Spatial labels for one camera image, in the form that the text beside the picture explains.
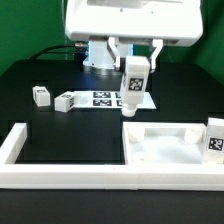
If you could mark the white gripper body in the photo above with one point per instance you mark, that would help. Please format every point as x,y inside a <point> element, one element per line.
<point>176,22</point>

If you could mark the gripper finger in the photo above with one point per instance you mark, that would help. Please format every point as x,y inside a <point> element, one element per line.
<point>156,47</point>
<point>112,48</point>

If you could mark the white square table top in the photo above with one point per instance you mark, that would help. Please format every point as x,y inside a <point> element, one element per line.
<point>147,143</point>

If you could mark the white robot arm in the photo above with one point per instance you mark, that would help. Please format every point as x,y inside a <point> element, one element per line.
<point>99,58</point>

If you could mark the white marker tag sheet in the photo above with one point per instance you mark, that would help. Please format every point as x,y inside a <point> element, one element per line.
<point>98,99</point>

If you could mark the white U-shaped fence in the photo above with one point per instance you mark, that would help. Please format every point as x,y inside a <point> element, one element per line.
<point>203,176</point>

